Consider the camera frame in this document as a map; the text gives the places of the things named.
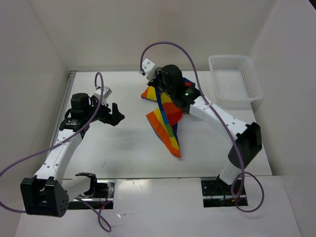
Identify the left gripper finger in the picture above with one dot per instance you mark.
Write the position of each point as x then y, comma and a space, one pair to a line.
117, 116
105, 121

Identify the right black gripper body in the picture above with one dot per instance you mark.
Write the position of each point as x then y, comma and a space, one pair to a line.
158, 82

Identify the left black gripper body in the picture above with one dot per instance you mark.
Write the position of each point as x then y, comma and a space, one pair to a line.
102, 112

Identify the rainbow striped shorts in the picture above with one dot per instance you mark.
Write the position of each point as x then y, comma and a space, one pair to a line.
164, 119

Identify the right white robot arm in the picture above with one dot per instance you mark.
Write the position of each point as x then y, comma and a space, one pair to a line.
245, 138

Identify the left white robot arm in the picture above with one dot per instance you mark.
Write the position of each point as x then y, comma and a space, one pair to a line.
44, 193

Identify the white plastic basket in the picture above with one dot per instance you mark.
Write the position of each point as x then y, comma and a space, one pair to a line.
235, 81

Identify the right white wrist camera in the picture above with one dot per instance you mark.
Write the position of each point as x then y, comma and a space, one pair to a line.
148, 69

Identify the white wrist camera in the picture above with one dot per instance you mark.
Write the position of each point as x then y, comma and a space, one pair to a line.
148, 69
102, 93

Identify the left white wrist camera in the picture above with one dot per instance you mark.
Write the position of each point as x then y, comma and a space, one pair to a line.
102, 93

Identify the aluminium table edge rail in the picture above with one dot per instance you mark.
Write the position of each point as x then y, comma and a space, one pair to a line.
63, 107

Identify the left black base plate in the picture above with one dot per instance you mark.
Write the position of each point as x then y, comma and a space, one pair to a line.
103, 195

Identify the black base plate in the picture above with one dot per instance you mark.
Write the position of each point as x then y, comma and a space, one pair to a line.
103, 195
215, 194

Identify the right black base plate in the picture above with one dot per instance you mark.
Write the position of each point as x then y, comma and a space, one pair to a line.
215, 194

